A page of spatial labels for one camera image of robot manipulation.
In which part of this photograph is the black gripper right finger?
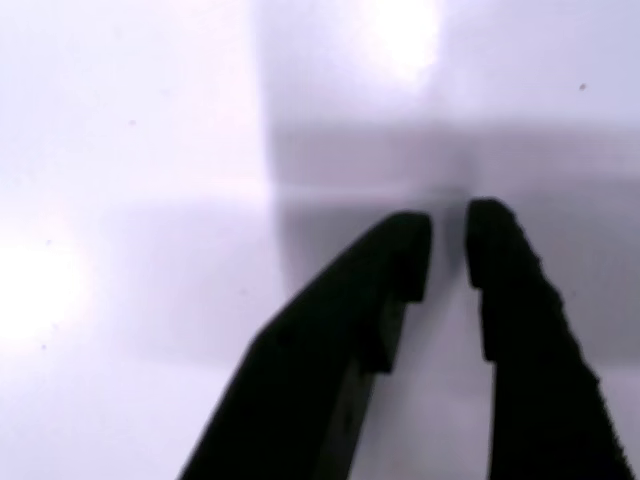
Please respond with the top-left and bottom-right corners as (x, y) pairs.
(464, 198), (637, 480)

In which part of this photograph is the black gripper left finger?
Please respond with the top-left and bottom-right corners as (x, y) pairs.
(177, 211), (433, 480)

